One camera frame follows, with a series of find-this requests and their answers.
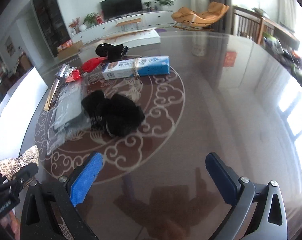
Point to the white storage box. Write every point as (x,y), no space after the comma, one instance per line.
(16,111)

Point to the small potted plant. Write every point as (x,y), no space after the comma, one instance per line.
(148,5)

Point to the cotton swabs plastic bag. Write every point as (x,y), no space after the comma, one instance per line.
(64,72)

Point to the cardboard box on floor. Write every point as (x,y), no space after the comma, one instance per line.
(70,51)

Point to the red packet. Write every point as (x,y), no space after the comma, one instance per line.
(92,63)

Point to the green potted plant right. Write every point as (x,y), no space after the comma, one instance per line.
(164,4)

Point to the blue white medicine box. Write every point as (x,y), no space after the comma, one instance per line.
(139,66)

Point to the small red pouch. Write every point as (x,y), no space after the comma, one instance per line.
(74,75)

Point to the black television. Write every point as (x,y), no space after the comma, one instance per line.
(114,8)

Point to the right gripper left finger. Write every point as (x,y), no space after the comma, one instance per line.
(49,210)

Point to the red flower vase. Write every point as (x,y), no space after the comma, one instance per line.
(74,25)

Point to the wooden bench stool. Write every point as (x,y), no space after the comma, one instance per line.
(123,25)

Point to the white flat carton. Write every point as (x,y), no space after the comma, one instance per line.
(133,39)

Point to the phone case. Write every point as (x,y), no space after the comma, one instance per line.
(67,116)

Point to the white tv cabinet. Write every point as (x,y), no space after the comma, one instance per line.
(155,19)

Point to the black gloves pair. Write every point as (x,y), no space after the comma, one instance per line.
(111,52)

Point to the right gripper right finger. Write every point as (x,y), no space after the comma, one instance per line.
(269,218)

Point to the orange lounge chair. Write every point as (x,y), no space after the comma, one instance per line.
(187,19)

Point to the green potted plant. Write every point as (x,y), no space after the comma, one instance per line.
(164,4)
(90,20)

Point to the black display cabinet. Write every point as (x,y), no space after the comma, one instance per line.
(51,23)

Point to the gold tube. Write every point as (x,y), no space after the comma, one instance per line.
(51,94)

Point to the green potted plant left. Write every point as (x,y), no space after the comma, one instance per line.
(90,20)

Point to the wooden chair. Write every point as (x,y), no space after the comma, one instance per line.
(248,24)

